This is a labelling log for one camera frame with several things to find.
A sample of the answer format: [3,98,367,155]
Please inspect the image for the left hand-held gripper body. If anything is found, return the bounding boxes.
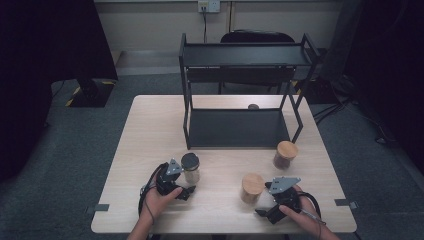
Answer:
[155,158,184,198]

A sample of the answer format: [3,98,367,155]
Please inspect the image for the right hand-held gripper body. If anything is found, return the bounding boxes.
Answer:
[268,176,302,212]

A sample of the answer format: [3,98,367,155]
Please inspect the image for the wooden-lid jar with orange contents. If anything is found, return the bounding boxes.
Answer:
[240,172,267,205]

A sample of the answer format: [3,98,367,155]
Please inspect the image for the glass jar with black lid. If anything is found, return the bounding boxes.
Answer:
[180,152,201,185]

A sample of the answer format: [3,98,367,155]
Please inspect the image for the wooden-lid jar with dark contents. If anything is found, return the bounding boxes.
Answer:
[273,140,299,170]

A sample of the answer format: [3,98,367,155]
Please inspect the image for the black metal shelf rack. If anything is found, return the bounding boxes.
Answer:
[178,32,322,151]

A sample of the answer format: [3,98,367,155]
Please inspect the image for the person's left hand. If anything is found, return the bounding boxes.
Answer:
[141,186,184,224]

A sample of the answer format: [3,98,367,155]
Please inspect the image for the person's right hand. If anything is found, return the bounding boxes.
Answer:
[279,185,326,231]

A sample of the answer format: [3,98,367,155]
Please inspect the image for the black floor box yellow stripes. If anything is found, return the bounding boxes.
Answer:
[292,77,338,105]

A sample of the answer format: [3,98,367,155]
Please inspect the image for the black stand base yellow stripes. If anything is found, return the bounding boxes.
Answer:
[64,78,117,108]

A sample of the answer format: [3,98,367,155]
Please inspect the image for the black chair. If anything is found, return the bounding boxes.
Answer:
[218,29,296,96]

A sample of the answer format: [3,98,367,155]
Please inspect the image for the dark curtain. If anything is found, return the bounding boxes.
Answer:
[319,0,424,166]
[0,0,119,184]

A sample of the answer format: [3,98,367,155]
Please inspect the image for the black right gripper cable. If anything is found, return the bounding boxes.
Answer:
[299,191,328,240]

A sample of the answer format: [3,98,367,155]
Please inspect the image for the grey table edge bracket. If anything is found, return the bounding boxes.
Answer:
[85,203,111,215]
[334,198,360,210]

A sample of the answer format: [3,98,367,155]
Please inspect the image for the black floor cables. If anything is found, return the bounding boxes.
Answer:
[312,94,398,146]

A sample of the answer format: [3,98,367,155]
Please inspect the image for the black outlet power cable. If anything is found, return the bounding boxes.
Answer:
[201,5,208,44]

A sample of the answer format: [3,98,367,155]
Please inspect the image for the beige wall conduit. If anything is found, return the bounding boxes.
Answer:
[227,1,235,33]

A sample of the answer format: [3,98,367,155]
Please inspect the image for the white wall outlet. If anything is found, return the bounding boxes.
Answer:
[197,0,221,14]

